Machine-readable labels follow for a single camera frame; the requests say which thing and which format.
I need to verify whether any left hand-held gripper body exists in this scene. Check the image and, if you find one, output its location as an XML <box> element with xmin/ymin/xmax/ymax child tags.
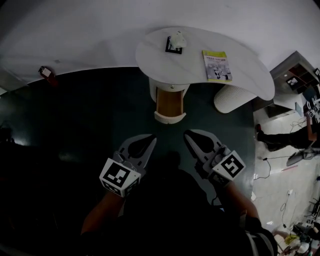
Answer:
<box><xmin>99</xmin><ymin>155</ymin><xmax>147</xmax><ymax>198</ymax></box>

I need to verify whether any person's right forearm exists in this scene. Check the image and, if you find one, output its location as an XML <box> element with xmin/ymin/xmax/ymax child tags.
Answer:
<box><xmin>219</xmin><ymin>181</ymin><xmax>260</xmax><ymax>227</ymax></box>

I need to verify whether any black white striped waist pack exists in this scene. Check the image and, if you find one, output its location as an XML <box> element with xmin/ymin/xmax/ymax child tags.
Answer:
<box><xmin>243</xmin><ymin>229</ymin><xmax>278</xmax><ymax>256</ymax></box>

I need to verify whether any green white book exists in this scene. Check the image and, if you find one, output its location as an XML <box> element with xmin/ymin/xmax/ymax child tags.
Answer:
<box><xmin>201</xmin><ymin>49</ymin><xmax>233</xmax><ymax>83</ymax></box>

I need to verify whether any person's left forearm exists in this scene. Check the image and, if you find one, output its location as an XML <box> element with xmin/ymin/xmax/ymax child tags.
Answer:
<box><xmin>81</xmin><ymin>191</ymin><xmax>126</xmax><ymax>235</ymax></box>

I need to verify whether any large white drawer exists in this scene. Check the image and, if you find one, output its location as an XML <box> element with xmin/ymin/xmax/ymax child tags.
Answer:
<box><xmin>153</xmin><ymin>87</ymin><xmax>187</xmax><ymax>125</ymax></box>

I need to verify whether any white crumpled object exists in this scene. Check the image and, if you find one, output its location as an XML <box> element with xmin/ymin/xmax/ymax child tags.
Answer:
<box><xmin>168</xmin><ymin>30</ymin><xmax>188</xmax><ymax>49</ymax></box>

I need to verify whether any grey office chair base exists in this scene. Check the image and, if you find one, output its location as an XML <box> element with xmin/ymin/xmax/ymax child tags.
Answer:
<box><xmin>286</xmin><ymin>147</ymin><xmax>316</xmax><ymax>168</ymax></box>

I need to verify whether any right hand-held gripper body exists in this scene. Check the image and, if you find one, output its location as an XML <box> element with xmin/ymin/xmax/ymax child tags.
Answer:
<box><xmin>196</xmin><ymin>147</ymin><xmax>247</xmax><ymax>187</ymax></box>

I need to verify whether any white cabinet door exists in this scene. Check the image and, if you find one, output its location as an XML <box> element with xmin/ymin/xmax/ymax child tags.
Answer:
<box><xmin>156</xmin><ymin>83</ymin><xmax>188</xmax><ymax>93</ymax></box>

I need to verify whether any grey shelf cabinet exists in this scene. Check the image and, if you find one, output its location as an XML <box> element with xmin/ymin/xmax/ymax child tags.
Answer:
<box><xmin>269</xmin><ymin>50</ymin><xmax>320</xmax><ymax>118</ymax></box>

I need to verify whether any red fire extinguisher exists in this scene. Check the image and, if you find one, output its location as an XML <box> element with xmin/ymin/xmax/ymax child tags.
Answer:
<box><xmin>38</xmin><ymin>66</ymin><xmax>59</xmax><ymax>87</ymax></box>

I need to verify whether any person's torso black shirt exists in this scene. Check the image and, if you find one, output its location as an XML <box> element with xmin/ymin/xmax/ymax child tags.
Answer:
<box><xmin>79</xmin><ymin>151</ymin><xmax>278</xmax><ymax>256</ymax></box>

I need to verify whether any black floor cable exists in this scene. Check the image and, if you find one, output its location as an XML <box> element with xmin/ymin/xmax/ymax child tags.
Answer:
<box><xmin>253</xmin><ymin>156</ymin><xmax>297</xmax><ymax>181</ymax></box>

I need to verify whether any white wooden cabinet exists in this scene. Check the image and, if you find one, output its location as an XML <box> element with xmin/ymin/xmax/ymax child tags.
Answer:
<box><xmin>135</xmin><ymin>26</ymin><xmax>276</xmax><ymax>115</ymax></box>

